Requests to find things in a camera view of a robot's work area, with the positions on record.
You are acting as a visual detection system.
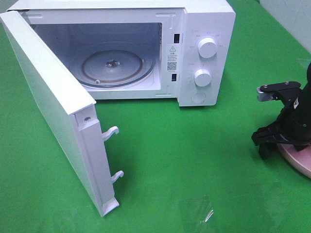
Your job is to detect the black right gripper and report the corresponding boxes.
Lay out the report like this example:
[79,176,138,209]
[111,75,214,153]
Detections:
[251,66,311,160]

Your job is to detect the round door release button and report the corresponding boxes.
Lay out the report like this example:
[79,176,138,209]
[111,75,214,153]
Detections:
[191,91,206,103]

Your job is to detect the white lower timer knob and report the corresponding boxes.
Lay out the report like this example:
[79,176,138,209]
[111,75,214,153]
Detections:
[194,69,211,87]

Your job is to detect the white microwave oven body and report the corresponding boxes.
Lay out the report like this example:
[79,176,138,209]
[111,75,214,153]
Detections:
[5,0,236,106]

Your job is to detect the glass microwave turntable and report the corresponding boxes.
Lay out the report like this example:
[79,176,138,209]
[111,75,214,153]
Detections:
[77,50,156,88]

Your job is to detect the pink round plate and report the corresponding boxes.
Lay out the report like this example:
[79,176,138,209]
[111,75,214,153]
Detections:
[277,144,311,178]

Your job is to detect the clear tape patch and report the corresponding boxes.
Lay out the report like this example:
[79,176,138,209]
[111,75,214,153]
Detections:
[178,195,214,226]

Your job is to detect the white upper power knob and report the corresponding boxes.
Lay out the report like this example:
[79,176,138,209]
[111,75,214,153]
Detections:
[197,37,218,58]

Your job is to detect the white warning label sticker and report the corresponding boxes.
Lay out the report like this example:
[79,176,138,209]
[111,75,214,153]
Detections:
[165,44,179,72]

